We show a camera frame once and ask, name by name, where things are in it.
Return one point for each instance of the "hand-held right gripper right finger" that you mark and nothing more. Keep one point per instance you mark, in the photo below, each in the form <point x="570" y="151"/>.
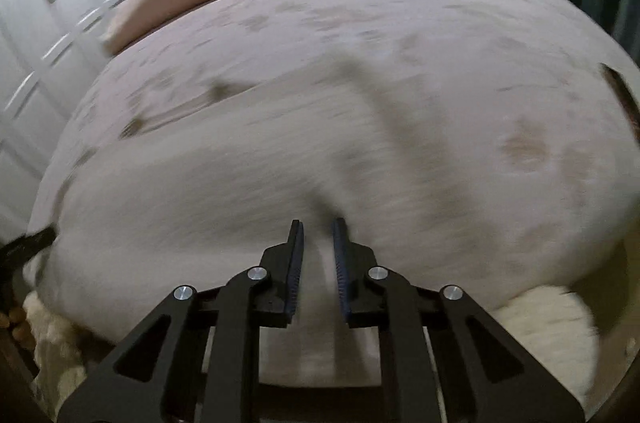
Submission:
<point x="341" y="273"/>

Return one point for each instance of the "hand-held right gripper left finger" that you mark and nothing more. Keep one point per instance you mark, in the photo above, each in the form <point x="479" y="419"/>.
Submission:
<point x="296" y="273"/>

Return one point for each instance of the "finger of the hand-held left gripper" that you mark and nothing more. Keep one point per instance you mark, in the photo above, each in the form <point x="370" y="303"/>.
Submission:
<point x="40" y="237"/>

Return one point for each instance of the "beige knit sweater black hearts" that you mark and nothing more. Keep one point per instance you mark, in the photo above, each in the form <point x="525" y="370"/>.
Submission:
<point x="200" y="213"/>

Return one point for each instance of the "white panelled wardrobe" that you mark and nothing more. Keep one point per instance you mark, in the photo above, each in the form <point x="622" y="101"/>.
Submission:
<point x="45" y="28"/>

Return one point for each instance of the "white fluffy rug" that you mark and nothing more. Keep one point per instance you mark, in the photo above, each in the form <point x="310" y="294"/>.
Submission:
<point x="545" y="328"/>

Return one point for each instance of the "dark smartphone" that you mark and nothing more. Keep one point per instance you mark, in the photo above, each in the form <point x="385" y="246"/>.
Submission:
<point x="622" y="90"/>

